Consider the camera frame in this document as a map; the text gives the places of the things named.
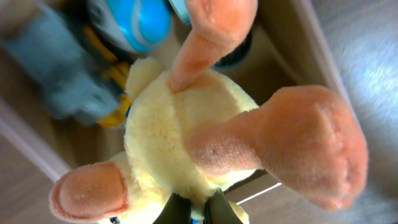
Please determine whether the colourful puzzle cube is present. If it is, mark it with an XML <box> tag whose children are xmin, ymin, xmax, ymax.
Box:
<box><xmin>169</xmin><ymin>0</ymin><xmax>190</xmax><ymax>26</ymax></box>

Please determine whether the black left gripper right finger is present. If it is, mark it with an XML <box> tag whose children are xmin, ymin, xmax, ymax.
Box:
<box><xmin>203</xmin><ymin>189</ymin><xmax>243</xmax><ymax>224</ymax></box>

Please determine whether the black round puck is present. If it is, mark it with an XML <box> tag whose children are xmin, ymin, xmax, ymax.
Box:
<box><xmin>213</xmin><ymin>31</ymin><xmax>252</xmax><ymax>68</ymax></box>

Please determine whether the yellow plush bunny toy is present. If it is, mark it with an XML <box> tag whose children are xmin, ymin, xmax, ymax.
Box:
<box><xmin>49</xmin><ymin>0</ymin><xmax>368</xmax><ymax>223</ymax></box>

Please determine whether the yellow grey toy truck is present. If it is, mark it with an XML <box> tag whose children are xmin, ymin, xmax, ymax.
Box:
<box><xmin>1</xmin><ymin>3</ymin><xmax>131</xmax><ymax>129</ymax></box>

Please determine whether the blue white ball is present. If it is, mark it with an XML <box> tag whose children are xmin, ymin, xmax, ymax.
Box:
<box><xmin>87</xmin><ymin>0</ymin><xmax>172</xmax><ymax>54</ymax></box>

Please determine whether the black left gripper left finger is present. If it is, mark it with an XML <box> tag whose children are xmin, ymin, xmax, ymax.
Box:
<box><xmin>153</xmin><ymin>193</ymin><xmax>192</xmax><ymax>224</ymax></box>

